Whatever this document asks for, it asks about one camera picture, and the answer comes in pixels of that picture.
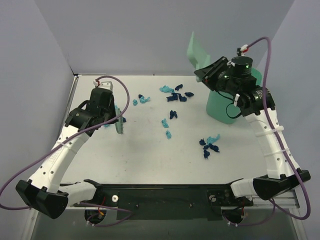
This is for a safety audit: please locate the right mixed scrap pile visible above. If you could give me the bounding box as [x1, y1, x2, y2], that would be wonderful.
[199, 134, 221, 159]

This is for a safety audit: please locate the green dustpan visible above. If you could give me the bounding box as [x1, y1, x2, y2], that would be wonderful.
[186, 31, 212, 70]

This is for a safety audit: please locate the dark blue scrap top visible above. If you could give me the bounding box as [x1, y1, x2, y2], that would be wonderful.
[174, 84, 183, 91]

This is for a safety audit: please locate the mixed scrap pile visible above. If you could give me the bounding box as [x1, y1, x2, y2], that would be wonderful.
[199, 134, 221, 159]
[103, 105, 122, 130]

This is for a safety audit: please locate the light blue scrap centre-left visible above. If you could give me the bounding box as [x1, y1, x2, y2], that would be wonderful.
[132, 94, 151, 106]

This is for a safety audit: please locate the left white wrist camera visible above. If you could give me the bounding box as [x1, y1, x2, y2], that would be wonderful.
[93, 80, 113, 91]

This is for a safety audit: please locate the dark blue scrap right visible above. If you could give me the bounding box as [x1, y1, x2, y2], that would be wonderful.
[184, 92, 194, 98]

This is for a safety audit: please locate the green hand brush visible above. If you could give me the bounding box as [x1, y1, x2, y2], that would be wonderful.
[114, 106, 124, 135]

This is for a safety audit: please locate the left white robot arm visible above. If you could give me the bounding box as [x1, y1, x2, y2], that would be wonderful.
[15, 86, 116, 219]

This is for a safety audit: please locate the green plastic waste bin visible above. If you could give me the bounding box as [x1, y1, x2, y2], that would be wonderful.
[205, 67, 263, 125]

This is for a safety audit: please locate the black mounting base plate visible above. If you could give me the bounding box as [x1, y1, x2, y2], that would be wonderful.
[88, 183, 253, 221]

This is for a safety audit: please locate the light blue scrap lower middle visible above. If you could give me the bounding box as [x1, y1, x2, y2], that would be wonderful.
[165, 130, 172, 140]

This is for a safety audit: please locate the light blue scrap top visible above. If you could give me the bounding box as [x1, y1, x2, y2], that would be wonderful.
[159, 85, 175, 93]

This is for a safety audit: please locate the left mixed scrap pile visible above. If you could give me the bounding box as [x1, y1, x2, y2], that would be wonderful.
[103, 105, 122, 130]

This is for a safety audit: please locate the dark blue scrap cluster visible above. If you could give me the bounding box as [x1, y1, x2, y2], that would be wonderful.
[166, 92, 187, 102]

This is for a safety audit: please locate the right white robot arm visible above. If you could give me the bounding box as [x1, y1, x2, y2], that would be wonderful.
[194, 56, 311, 205]

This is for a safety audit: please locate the dark blue scrap centre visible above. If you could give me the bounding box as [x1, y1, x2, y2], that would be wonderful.
[169, 110, 178, 120]

